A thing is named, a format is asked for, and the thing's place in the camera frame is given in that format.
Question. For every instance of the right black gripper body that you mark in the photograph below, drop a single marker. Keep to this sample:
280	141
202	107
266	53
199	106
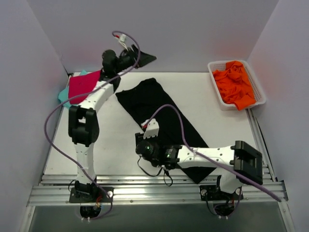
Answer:
139	137

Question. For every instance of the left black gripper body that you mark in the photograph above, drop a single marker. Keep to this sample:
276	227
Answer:
134	56

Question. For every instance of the black t-shirt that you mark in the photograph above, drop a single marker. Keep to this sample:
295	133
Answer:
144	99

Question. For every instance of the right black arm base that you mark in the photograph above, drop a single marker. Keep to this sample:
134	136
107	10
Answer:
218	203

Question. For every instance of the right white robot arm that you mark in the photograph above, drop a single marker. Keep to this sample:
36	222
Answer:
240	163

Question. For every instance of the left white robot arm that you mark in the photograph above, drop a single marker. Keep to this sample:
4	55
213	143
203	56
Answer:
87	93

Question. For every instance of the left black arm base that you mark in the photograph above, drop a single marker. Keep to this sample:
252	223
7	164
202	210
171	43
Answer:
90	193

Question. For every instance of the folded pink t-shirt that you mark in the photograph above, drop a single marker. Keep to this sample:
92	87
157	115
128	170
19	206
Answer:
82	84

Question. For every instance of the folded teal t-shirt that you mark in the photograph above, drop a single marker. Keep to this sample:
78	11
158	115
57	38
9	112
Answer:
63	96

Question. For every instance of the crumpled orange t-shirt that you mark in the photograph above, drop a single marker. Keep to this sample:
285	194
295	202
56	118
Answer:
234	85

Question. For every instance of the white plastic basket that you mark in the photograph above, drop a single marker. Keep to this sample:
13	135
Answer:
257	89

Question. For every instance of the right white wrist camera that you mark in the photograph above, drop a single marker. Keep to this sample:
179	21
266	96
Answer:
150	128

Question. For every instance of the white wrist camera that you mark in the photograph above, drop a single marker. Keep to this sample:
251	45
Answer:
150	128
122	40

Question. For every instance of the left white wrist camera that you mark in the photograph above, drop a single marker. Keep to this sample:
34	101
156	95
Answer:
122	40

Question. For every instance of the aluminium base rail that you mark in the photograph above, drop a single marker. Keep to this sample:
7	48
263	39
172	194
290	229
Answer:
131	190

